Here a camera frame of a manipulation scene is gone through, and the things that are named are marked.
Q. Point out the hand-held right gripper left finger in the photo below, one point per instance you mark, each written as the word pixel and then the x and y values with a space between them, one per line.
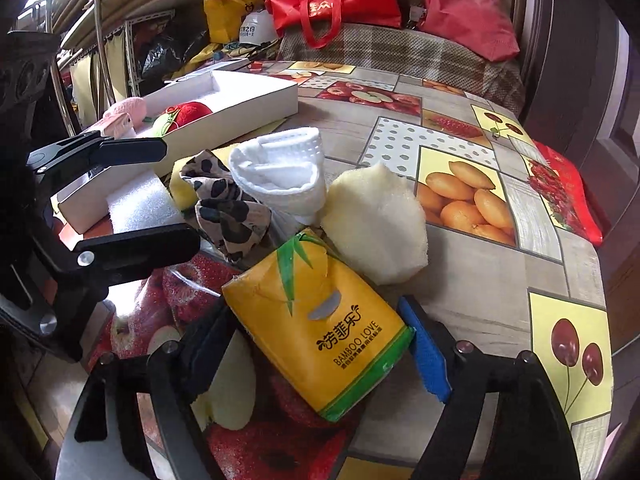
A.
pixel 210 342

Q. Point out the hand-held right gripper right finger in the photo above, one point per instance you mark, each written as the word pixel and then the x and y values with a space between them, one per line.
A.
pixel 425 345

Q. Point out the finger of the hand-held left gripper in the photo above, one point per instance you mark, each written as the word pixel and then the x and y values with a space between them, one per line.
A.
pixel 150 250
pixel 130 149

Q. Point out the yellow tissue pack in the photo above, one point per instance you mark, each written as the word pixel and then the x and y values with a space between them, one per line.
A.
pixel 325 320

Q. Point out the white cardboard box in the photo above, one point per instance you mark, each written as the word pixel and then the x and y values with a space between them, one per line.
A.
pixel 250 95

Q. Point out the pink fluffy cloth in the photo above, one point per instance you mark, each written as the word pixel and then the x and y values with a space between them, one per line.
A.
pixel 125 112

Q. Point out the white foam block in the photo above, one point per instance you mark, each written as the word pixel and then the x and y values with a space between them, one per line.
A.
pixel 140 205

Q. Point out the yellow sponge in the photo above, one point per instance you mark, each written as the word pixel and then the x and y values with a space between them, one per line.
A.
pixel 179 187

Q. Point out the red strawberry plush toy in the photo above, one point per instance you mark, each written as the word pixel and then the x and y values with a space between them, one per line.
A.
pixel 192 112

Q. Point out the leopard print cloth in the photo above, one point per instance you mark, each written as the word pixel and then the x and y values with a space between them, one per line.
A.
pixel 225 220

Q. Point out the black plastic bag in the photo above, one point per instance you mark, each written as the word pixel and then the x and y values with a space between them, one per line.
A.
pixel 165 55

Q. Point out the fruit print tablecloth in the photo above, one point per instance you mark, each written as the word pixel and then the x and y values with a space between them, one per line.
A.
pixel 500 270

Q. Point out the metal shelf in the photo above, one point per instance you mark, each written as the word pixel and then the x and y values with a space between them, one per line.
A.
pixel 130 25

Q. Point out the cream sponge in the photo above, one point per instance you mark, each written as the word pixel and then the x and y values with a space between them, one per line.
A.
pixel 375 220

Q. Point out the white towel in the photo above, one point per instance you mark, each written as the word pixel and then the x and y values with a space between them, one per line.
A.
pixel 280 175

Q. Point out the yellow bag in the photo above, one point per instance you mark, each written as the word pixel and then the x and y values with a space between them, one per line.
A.
pixel 225 15

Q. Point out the white helmet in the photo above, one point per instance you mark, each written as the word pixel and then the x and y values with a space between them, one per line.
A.
pixel 257 30

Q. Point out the plaid sofa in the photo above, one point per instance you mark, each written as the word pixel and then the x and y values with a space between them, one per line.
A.
pixel 400 55

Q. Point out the plain red cloth bag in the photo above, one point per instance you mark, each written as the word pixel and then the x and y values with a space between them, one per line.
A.
pixel 465 15

